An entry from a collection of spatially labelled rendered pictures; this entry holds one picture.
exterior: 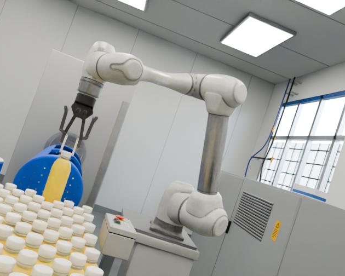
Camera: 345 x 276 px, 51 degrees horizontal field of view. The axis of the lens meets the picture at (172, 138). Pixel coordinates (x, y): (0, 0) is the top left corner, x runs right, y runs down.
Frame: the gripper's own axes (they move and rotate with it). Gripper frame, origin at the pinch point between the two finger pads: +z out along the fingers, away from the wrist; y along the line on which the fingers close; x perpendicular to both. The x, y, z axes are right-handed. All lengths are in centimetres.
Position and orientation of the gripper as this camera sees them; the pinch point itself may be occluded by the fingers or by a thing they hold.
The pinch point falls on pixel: (69, 145)
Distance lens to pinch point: 143.5
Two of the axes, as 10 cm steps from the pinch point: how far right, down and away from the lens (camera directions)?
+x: 2.5, 0.3, -9.7
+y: -9.1, -3.3, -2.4
